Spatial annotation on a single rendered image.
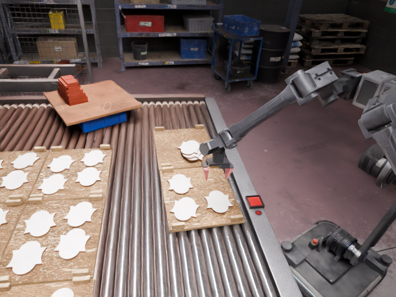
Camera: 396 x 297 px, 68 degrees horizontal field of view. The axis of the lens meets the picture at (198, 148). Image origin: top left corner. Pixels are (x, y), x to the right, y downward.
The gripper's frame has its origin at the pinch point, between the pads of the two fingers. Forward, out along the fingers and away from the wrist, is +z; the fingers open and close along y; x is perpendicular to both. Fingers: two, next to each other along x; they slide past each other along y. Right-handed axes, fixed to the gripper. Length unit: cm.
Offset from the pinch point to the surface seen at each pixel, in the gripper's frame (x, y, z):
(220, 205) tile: -4.5, 1.5, 12.3
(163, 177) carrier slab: 20.8, -22.5, 9.0
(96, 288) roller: -33, -53, 24
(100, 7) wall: 491, -82, -87
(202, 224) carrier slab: -12.9, -9.0, 15.7
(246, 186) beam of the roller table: 9.9, 20.2, 11.8
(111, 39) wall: 503, -67, -34
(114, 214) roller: 1, -48, 16
